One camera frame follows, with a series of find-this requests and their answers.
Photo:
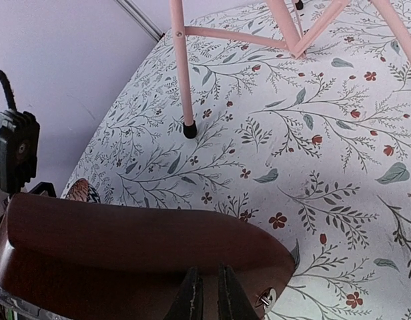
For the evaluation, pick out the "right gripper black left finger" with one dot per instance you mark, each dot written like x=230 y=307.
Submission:
x=188 y=303

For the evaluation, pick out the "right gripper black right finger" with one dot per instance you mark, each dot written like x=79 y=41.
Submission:
x=233 y=303

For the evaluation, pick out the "brown wooden metronome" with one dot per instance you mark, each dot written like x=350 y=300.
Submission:
x=81 y=260

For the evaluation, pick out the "pink music stand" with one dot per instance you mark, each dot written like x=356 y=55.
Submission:
x=295 y=41

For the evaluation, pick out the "red patterned ceramic bowl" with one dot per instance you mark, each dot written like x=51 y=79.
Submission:
x=83 y=191

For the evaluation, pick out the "floral patterned table mat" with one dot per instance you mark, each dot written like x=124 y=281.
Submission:
x=315 y=151

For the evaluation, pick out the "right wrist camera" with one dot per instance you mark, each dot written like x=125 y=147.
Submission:
x=19 y=135

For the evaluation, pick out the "left aluminium frame post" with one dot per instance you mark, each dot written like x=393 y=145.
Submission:
x=141 y=19

